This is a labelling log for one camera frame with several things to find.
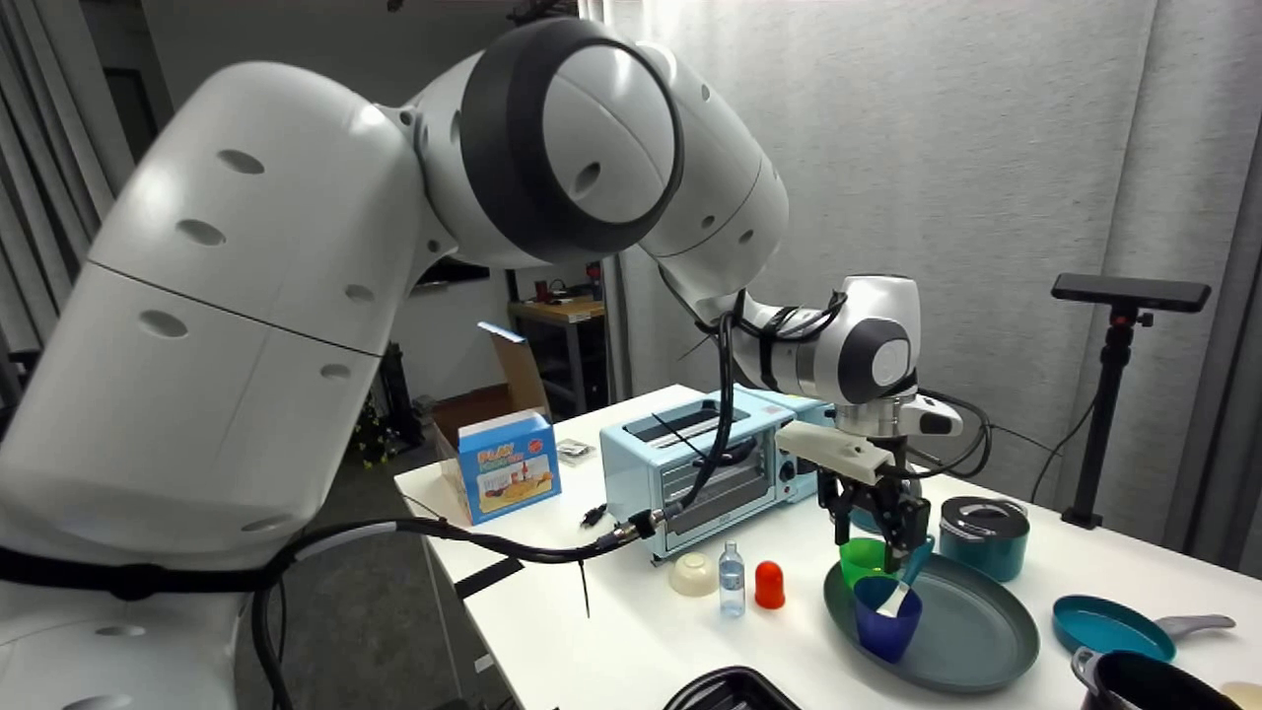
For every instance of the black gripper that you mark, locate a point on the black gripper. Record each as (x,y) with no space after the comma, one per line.
(868,494)

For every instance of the pale blue plastic spork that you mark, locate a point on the pale blue plastic spork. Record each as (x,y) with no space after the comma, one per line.
(897,599)

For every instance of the dark blue cup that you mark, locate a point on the dark blue cup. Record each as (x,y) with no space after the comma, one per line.
(883,640)

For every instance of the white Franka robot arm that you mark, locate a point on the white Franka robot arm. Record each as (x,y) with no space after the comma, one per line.
(239,319)

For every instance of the grey plate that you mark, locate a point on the grey plate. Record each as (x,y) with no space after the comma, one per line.
(979,643)

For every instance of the dark teal bowl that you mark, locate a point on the dark teal bowl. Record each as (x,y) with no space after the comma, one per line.
(983,544)

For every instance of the small red shaker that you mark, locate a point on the small red shaker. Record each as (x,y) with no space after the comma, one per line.
(771,584)

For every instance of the small clear water bottle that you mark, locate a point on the small clear water bottle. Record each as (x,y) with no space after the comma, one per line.
(733,584)

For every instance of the small white round object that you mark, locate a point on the small white round object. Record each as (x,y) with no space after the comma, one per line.
(693,572)

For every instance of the light blue toaster oven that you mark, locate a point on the light blue toaster oven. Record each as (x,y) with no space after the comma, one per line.
(643,475)

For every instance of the teal frying pan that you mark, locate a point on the teal frying pan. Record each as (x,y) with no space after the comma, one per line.
(1109,630)

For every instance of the black tripod stand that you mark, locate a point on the black tripod stand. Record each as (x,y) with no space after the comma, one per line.
(1113,398)

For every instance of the black toaster plug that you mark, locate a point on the black toaster plug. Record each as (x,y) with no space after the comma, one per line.
(592,515)

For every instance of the small grey packet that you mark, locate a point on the small grey packet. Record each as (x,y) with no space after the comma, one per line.
(575,453)

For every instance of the black pot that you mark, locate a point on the black pot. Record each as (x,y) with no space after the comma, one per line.
(1147,690)

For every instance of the blue cardboard box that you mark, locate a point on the blue cardboard box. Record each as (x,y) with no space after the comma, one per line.
(512,471)

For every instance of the wooden side table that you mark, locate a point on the wooden side table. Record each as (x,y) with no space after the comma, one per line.
(563,315)

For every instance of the brown cardboard box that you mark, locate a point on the brown cardboard box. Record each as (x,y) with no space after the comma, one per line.
(520,383)

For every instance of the black tape strip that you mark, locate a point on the black tape strip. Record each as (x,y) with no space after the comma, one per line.
(491,578)

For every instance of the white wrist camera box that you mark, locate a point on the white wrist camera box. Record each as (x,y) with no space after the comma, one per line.
(833,446)

